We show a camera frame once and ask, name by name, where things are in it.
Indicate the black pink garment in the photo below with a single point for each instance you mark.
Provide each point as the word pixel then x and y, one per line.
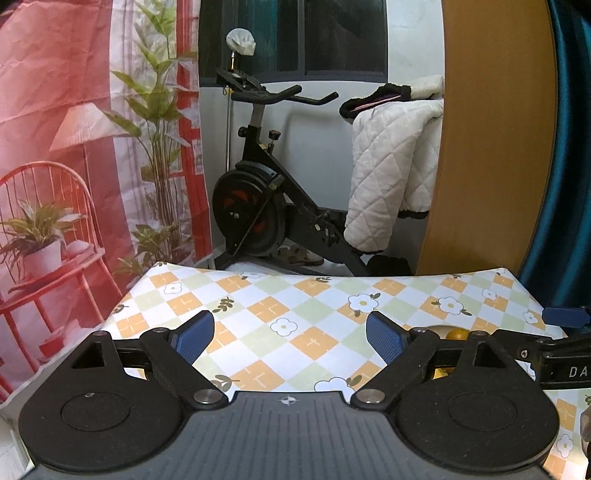
pixel 369 99

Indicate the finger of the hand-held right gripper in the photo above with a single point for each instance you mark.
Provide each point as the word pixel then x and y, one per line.
pixel 521 342
pixel 563 317

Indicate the beige plate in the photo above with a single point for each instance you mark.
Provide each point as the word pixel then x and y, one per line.
pixel 440 331

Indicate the dark window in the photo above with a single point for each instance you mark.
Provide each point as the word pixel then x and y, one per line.
pixel 341 37

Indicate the white quilted blanket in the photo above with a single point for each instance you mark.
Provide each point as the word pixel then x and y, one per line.
pixel 383 175

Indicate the red printed backdrop cloth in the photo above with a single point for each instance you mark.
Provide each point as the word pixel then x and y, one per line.
pixel 55 92

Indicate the wooden board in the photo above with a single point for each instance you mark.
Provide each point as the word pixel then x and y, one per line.
pixel 485 138

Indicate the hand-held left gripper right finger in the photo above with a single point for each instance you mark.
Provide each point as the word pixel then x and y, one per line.
pixel 385 339

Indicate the checked floral tablecloth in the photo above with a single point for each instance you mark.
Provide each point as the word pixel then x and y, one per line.
pixel 300 300

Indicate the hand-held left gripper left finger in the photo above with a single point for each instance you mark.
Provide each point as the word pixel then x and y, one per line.
pixel 196 337

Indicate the white cloth cover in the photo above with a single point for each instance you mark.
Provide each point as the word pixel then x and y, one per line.
pixel 240 41

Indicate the pair of slippers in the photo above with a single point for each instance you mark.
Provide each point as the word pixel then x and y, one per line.
pixel 300 256

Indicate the black exercise bike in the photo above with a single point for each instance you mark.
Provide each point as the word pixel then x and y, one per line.
pixel 249 203

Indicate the orange mandarin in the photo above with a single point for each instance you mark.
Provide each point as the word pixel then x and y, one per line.
pixel 458 334

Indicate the dark cloth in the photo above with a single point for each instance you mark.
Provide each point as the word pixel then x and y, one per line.
pixel 388 265

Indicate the teal curtain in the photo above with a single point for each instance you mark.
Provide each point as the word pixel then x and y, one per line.
pixel 572 161

